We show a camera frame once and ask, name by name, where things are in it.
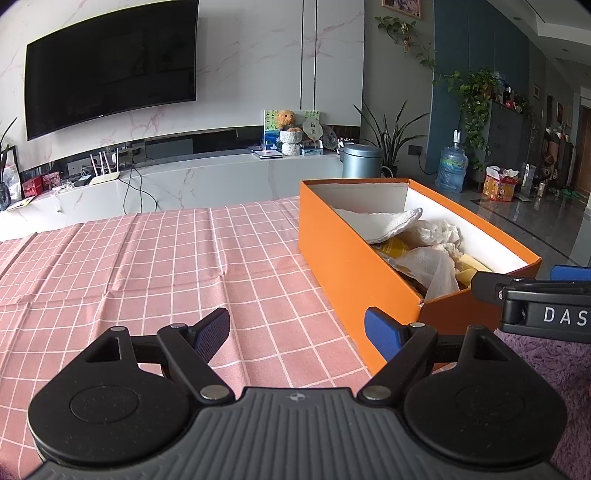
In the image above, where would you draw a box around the black wall television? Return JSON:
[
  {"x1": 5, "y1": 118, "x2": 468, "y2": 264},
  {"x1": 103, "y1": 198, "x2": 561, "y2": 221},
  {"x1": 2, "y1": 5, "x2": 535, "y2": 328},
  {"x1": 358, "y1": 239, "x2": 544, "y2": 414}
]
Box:
[{"x1": 24, "y1": 62, "x2": 198, "y2": 141}]

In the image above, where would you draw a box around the blue-grey trash can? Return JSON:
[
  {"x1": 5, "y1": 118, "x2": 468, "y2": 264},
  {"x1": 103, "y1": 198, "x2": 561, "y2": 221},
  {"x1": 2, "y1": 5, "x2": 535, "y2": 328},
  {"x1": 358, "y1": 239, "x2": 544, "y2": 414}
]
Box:
[{"x1": 342, "y1": 143, "x2": 384, "y2": 180}]

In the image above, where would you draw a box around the yellow snack packet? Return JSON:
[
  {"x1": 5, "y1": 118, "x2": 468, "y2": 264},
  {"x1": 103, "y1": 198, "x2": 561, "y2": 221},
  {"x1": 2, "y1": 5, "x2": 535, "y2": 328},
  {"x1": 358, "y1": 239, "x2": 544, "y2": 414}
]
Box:
[{"x1": 379, "y1": 237, "x2": 409, "y2": 259}]

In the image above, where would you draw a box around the clear plastic bag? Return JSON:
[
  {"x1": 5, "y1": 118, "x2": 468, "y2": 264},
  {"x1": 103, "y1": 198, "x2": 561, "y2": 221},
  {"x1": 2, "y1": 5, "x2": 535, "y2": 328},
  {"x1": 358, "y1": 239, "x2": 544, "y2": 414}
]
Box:
[{"x1": 390, "y1": 247, "x2": 460, "y2": 301}]

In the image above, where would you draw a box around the black cable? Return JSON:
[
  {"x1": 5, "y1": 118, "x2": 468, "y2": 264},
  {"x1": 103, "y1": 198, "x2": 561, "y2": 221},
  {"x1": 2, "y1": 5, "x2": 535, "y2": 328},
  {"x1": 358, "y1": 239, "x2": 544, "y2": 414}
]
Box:
[{"x1": 121, "y1": 164, "x2": 162, "y2": 213}]

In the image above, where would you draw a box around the yellow sponge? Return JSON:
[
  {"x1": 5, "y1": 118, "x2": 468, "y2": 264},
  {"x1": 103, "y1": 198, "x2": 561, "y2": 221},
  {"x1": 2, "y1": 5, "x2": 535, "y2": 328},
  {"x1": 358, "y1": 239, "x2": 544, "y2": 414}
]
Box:
[{"x1": 457, "y1": 254, "x2": 492, "y2": 282}]

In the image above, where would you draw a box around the purple rug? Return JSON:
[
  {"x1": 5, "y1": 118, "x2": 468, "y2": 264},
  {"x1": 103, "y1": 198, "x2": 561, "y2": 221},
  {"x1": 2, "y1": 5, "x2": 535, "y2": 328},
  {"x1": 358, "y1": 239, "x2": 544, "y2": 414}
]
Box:
[{"x1": 501, "y1": 330, "x2": 591, "y2": 480}]

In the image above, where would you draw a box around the blue water jug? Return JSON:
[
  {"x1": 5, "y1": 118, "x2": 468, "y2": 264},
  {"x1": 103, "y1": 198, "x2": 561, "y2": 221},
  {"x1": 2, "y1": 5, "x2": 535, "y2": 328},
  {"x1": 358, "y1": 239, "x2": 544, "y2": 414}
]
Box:
[{"x1": 436, "y1": 130, "x2": 469, "y2": 193}]

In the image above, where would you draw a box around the pink checkered tablecloth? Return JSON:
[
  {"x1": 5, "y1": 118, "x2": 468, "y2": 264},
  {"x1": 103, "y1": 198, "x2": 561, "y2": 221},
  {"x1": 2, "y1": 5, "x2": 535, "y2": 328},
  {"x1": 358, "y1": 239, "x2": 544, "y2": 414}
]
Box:
[{"x1": 0, "y1": 196, "x2": 375, "y2": 476}]

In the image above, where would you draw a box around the long-leaf potted plant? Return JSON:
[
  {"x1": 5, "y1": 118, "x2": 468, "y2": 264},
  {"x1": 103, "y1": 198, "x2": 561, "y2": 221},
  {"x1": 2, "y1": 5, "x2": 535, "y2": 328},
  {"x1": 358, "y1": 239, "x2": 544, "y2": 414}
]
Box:
[{"x1": 353, "y1": 100, "x2": 430, "y2": 178}]

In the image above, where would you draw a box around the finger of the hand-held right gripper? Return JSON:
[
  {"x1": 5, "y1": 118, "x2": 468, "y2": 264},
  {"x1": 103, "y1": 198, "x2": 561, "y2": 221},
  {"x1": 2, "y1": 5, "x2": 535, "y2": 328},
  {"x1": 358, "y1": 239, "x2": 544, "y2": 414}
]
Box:
[
  {"x1": 471, "y1": 271, "x2": 552, "y2": 305},
  {"x1": 550, "y1": 265, "x2": 591, "y2": 282}
]

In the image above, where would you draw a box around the orange cardboard box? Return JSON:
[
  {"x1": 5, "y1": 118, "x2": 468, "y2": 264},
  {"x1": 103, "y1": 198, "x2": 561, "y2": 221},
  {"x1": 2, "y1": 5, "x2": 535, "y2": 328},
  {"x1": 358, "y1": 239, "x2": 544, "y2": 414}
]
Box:
[{"x1": 298, "y1": 178, "x2": 542, "y2": 374}]

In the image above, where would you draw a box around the green plant in glass vase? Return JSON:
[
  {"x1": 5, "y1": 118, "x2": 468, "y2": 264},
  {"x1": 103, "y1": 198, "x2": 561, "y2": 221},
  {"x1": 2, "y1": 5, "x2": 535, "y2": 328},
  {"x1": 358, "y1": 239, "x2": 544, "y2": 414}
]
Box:
[{"x1": 0, "y1": 117, "x2": 19, "y2": 210}]

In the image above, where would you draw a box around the white marble TV cabinet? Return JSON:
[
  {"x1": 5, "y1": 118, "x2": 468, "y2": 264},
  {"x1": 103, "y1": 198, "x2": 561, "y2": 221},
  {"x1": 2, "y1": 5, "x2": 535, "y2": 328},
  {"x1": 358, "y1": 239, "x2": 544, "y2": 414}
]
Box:
[{"x1": 0, "y1": 150, "x2": 345, "y2": 243}]

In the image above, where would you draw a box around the round white hand fan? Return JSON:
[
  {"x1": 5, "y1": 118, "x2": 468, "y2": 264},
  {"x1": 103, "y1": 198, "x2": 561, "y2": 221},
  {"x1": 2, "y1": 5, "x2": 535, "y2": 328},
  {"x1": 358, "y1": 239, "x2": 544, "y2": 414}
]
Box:
[{"x1": 302, "y1": 117, "x2": 322, "y2": 149}]

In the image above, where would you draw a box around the white towel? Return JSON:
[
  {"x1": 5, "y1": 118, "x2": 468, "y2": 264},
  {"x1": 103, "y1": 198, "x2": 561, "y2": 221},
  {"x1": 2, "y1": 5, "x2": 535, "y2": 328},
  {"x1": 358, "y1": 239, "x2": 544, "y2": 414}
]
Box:
[{"x1": 332, "y1": 208, "x2": 423, "y2": 244}]

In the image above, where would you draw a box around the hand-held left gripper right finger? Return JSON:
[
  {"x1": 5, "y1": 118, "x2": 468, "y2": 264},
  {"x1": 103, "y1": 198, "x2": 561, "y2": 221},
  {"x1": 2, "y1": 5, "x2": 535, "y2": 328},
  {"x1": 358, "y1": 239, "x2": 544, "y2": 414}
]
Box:
[{"x1": 356, "y1": 307, "x2": 513, "y2": 406}]

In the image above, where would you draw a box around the red gift box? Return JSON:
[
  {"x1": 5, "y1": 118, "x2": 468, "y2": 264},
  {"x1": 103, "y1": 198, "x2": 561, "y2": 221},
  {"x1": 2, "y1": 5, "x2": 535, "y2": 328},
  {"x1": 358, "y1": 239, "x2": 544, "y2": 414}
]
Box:
[{"x1": 482, "y1": 166, "x2": 520, "y2": 203}]

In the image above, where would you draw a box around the hanging vine plant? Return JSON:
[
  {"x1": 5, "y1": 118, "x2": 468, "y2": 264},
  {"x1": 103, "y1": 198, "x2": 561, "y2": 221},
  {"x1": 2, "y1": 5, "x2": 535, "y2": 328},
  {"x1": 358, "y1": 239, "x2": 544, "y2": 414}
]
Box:
[{"x1": 375, "y1": 16, "x2": 437, "y2": 70}]

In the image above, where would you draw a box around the white router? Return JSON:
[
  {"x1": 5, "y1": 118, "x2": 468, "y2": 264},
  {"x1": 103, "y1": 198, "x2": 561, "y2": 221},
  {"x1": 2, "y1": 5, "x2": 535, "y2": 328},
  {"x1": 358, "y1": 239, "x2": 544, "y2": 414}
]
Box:
[{"x1": 90, "y1": 150, "x2": 121, "y2": 185}]

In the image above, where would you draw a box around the framed wall picture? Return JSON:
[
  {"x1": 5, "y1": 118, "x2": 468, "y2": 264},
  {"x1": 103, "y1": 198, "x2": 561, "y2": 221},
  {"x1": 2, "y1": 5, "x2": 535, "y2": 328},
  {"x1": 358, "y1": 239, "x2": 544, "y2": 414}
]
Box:
[{"x1": 382, "y1": 0, "x2": 422, "y2": 20}]

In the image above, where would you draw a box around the grey cabinet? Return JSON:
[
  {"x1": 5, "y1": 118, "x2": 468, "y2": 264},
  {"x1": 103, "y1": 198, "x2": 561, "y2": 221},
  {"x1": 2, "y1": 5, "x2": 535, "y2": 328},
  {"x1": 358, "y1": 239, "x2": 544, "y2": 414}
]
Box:
[{"x1": 489, "y1": 99, "x2": 539, "y2": 185}]

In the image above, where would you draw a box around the trailing pothos plant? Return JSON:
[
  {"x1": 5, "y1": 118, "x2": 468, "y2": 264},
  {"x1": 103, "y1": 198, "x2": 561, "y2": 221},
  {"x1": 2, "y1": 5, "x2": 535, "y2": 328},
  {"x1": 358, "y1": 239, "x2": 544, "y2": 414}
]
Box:
[{"x1": 443, "y1": 69, "x2": 502, "y2": 171}]

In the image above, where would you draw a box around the white plastic bag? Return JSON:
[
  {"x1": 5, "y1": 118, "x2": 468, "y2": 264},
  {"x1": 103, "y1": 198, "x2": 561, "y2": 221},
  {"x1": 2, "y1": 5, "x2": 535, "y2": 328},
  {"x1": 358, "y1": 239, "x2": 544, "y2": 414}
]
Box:
[{"x1": 418, "y1": 219, "x2": 464, "y2": 259}]

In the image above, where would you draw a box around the teddy bear in pot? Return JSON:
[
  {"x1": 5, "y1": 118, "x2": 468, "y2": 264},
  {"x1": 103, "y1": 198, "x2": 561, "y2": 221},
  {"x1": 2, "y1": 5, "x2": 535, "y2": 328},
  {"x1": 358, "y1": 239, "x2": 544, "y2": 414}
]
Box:
[{"x1": 263, "y1": 109, "x2": 320, "y2": 148}]

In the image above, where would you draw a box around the white crochet pot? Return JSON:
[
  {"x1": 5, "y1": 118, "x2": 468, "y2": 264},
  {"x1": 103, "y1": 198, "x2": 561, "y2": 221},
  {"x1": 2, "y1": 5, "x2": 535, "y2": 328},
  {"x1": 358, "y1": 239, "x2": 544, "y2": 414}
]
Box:
[{"x1": 281, "y1": 129, "x2": 304, "y2": 157}]

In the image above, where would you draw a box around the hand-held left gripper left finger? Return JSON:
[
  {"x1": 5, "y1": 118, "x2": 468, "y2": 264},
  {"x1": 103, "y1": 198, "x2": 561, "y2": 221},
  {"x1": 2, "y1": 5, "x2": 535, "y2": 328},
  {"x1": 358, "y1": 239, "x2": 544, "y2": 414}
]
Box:
[{"x1": 85, "y1": 308, "x2": 235, "y2": 406}]

